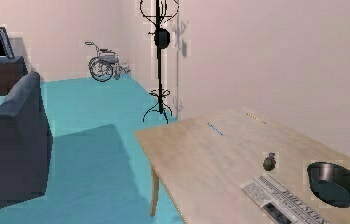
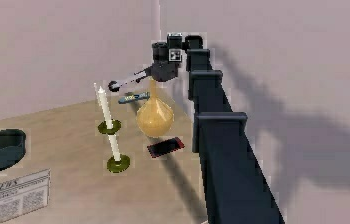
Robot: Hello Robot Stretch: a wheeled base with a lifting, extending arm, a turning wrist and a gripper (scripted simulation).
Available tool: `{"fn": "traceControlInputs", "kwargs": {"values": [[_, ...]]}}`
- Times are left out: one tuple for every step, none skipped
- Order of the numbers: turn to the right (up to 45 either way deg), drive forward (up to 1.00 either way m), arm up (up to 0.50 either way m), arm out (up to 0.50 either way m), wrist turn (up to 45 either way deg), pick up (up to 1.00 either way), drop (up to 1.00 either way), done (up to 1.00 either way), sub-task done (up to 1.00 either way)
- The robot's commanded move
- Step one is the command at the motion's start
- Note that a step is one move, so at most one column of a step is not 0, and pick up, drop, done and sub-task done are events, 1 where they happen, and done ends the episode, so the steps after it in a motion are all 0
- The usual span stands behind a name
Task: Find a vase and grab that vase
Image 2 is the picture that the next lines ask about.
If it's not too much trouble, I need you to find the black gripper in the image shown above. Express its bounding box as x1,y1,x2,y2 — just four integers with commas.
108,41,181,93

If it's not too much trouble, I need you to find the amber glass vase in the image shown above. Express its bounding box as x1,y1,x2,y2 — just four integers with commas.
136,79,175,138

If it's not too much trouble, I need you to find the blue remote control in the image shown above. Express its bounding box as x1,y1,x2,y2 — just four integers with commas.
118,91,151,104

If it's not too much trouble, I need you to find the white candle green holder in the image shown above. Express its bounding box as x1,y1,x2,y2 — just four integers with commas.
106,131,131,174
93,82,122,135

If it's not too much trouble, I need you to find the black phone red edge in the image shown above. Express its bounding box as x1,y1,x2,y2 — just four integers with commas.
146,136,186,159

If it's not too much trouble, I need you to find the dark teal bowl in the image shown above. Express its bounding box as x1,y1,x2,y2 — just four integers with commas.
0,128,27,173

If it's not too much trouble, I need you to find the grey newspaper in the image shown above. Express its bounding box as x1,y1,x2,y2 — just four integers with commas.
0,168,52,224

